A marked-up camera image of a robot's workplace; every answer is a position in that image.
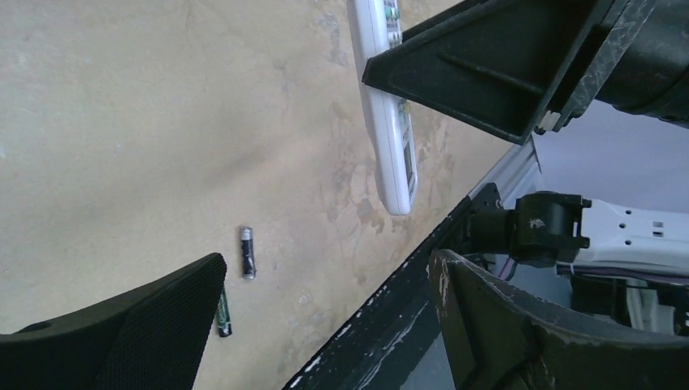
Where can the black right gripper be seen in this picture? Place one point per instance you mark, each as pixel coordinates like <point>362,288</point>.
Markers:
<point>511,67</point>

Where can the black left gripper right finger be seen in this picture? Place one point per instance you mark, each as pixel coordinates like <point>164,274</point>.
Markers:
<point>498,336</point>

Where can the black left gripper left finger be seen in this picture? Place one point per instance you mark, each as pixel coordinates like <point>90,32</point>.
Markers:
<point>151,337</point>

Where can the white remote control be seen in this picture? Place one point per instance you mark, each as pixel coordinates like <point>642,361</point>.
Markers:
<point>375,27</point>

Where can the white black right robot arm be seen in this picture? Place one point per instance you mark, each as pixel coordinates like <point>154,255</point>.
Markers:
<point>625,264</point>

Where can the green black AAA battery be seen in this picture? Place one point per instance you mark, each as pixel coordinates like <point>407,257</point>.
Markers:
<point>223,319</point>

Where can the black silver AAA battery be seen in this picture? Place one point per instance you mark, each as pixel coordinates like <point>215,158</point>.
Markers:
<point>247,253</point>

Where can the aluminium table edge frame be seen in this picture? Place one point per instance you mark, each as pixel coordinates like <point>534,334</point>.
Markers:
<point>516,174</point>

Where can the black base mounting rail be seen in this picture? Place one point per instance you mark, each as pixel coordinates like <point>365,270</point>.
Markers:
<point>385,339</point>

